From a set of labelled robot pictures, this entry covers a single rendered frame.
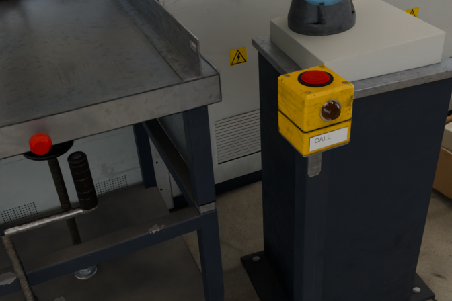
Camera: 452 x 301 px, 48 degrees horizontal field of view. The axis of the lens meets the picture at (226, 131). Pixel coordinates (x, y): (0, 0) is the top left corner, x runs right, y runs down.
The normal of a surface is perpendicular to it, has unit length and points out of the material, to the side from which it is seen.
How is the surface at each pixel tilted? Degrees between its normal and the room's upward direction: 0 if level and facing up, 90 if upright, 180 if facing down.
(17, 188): 90
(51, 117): 90
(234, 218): 0
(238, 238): 0
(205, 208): 90
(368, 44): 3
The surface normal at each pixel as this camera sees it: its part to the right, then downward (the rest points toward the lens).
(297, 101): -0.92, 0.26
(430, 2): 0.40, 0.47
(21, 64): -0.06, -0.84
